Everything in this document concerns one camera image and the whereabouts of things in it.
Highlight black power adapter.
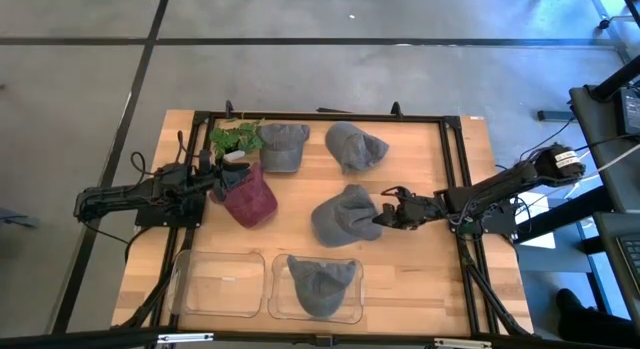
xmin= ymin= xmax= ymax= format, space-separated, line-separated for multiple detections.
xmin=619 ymin=86 xmax=640 ymax=138

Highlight clear plastic bin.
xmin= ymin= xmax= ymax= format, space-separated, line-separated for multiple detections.
xmin=167 ymin=249 xmax=266 ymax=319
xmin=268 ymin=253 xmax=365 ymax=325

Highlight black side desk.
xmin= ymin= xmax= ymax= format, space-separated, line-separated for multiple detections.
xmin=569 ymin=83 xmax=640 ymax=215

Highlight grey-blue object at floor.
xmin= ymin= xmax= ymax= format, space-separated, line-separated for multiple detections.
xmin=0 ymin=207 xmax=41 ymax=229

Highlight black diagonal support bar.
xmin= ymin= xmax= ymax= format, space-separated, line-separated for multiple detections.
xmin=514 ymin=185 xmax=615 ymax=244

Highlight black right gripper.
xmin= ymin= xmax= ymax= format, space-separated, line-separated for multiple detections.
xmin=372 ymin=191 xmax=448 ymax=231

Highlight black laptop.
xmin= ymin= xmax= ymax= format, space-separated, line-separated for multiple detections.
xmin=592 ymin=211 xmax=640 ymax=335

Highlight black crossbeam with silver brackets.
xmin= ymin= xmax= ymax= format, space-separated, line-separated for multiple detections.
xmin=0 ymin=327 xmax=640 ymax=349

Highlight person's black shoe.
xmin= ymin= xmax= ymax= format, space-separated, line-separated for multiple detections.
xmin=555 ymin=287 xmax=640 ymax=348

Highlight green artificial plant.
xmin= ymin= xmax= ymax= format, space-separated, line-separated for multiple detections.
xmin=208 ymin=116 xmax=265 ymax=160

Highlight white cable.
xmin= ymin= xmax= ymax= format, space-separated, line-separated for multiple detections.
xmin=592 ymin=142 xmax=640 ymax=176

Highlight maroon baseball cap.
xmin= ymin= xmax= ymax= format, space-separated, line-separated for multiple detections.
xmin=209 ymin=162 xmax=279 ymax=229

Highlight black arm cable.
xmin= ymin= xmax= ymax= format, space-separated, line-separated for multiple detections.
xmin=129 ymin=151 xmax=169 ymax=179
xmin=518 ymin=116 xmax=576 ymax=163

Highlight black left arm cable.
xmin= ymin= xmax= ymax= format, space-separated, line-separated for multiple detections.
xmin=129 ymin=151 xmax=169 ymax=179

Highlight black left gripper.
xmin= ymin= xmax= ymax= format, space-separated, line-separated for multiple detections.
xmin=207 ymin=162 xmax=251 ymax=204

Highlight black metal table frame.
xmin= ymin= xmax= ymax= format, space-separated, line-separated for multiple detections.
xmin=112 ymin=99 xmax=534 ymax=338

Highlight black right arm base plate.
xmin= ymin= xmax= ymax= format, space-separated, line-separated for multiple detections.
xmin=449 ymin=203 xmax=521 ymax=238

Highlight grey baseball cap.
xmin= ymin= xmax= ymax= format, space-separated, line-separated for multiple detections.
xmin=324 ymin=121 xmax=390 ymax=175
xmin=310 ymin=183 xmax=384 ymax=249
xmin=286 ymin=254 xmax=357 ymax=319
xmin=256 ymin=122 xmax=311 ymax=174

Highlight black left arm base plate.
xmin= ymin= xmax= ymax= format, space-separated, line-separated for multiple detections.
xmin=134 ymin=187 xmax=207 ymax=229

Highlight white paper sheet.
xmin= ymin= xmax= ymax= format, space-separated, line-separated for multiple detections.
xmin=514 ymin=191 xmax=557 ymax=250

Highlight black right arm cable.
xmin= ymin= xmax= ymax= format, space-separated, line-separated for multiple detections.
xmin=518 ymin=116 xmax=576 ymax=163

